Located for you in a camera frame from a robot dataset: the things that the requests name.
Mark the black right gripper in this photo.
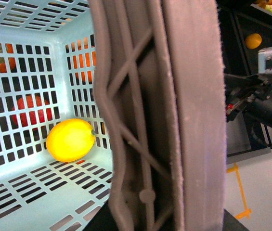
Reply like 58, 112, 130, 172
224, 47, 272, 120

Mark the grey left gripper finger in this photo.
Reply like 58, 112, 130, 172
92, 0, 226, 231

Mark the yellow lemon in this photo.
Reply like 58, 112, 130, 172
245, 33, 262, 50
46, 118, 95, 162

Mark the light blue shopping basket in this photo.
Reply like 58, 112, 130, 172
0, 0, 112, 231

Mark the black metal display shelf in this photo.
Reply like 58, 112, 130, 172
217, 0, 272, 161

